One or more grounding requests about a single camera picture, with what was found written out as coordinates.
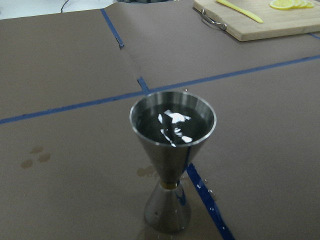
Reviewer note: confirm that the lemon slice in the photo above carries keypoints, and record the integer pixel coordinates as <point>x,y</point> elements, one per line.
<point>297,3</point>
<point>282,4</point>
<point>303,4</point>
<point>309,4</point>

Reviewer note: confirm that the yellow plastic knife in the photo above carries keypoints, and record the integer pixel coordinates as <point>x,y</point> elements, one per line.
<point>245,12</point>

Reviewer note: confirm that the wooden cutting board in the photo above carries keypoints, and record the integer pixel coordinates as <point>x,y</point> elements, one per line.
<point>276,23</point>

